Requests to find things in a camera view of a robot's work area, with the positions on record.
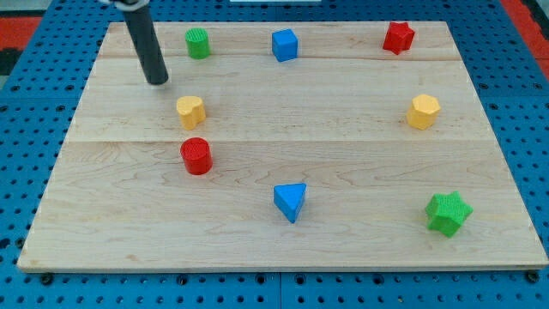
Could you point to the blue cube block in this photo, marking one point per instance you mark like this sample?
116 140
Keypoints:
284 45

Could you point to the green cylinder block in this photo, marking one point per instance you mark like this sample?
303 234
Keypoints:
197 42

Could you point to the yellow heart block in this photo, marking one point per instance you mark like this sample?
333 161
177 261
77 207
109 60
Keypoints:
191 111

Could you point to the green star block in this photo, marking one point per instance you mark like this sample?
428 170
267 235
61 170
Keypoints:
447 213

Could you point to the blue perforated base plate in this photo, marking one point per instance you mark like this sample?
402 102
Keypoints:
40 97

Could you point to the blue triangle block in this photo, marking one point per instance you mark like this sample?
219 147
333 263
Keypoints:
289 199

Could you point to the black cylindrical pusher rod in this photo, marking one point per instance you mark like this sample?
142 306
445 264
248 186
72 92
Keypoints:
141 27

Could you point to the red cylinder block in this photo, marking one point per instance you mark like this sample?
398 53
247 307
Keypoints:
196 155

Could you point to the yellow hexagon block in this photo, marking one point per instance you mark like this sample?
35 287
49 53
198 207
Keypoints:
423 111

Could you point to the light wooden board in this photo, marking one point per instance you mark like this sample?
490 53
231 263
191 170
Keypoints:
119 199

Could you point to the red star block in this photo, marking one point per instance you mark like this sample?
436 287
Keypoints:
398 38

